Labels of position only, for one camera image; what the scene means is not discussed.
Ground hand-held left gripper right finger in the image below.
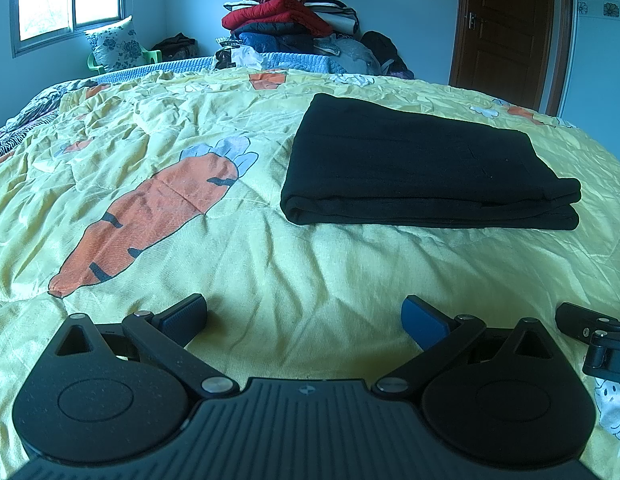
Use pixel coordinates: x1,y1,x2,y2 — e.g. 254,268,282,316
371,295,561,403

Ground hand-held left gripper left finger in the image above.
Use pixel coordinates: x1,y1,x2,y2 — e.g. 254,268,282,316
54,293,241,401

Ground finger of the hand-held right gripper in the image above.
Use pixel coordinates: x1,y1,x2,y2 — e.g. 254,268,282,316
555,302,620,346

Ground black pants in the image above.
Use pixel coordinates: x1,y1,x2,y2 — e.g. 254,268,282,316
280,92,583,232

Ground yellow carrot print bedsheet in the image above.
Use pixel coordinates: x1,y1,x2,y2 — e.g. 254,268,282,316
0,67,620,480

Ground blue quilted blanket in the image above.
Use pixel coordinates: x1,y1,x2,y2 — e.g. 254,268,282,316
92,51,341,86

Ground zebra striped cloth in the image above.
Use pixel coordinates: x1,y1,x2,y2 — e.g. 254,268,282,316
0,85,98,163

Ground white wardrobe with flower print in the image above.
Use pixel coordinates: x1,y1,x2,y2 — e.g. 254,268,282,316
557,0,620,147

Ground green plastic chair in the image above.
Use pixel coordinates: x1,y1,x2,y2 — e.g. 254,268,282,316
86,47,163,75

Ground black and white printed cloth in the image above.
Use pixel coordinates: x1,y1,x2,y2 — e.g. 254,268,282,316
215,45,267,69

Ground dark bag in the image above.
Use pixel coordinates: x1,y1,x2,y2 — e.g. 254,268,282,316
152,33,199,61

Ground black backpack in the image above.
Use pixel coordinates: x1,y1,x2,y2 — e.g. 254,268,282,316
361,31,409,78

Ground grey plastic bag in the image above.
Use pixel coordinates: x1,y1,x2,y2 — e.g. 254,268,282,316
315,37,381,76

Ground floral pillow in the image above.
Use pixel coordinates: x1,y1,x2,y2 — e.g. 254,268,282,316
84,16,149,73

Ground brown wooden door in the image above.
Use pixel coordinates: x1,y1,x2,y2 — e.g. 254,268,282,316
448,0,574,117

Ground pile of clothes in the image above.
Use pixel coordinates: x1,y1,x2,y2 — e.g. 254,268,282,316
221,0,361,56

